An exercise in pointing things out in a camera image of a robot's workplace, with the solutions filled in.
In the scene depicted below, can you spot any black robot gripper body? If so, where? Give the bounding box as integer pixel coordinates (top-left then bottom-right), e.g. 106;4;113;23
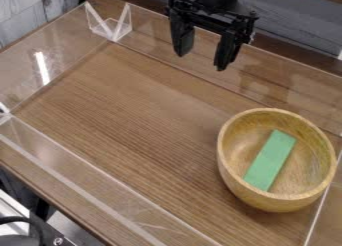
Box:
164;0;260;44

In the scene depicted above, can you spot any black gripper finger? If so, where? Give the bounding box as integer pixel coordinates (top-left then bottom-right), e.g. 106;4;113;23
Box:
169;10;194;57
213;30;243;71

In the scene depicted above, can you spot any green rectangular block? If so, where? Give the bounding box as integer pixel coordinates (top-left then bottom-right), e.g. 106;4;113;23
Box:
243;130;296;191

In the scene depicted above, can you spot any brown wooden bowl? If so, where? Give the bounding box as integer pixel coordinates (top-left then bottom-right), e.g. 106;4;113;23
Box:
216;108;337;213

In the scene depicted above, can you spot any clear acrylic corner bracket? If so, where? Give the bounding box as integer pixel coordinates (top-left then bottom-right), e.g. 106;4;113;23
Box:
84;2;132;42

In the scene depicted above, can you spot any clear acrylic tray wall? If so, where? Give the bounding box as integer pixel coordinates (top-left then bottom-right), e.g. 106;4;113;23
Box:
0;103;218;246

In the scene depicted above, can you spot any black metal table bracket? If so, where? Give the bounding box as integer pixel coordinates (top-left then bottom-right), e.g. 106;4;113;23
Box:
29;212;78;246

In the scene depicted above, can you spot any black cable under table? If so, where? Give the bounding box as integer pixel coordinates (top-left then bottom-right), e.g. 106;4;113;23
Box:
0;215;45;246

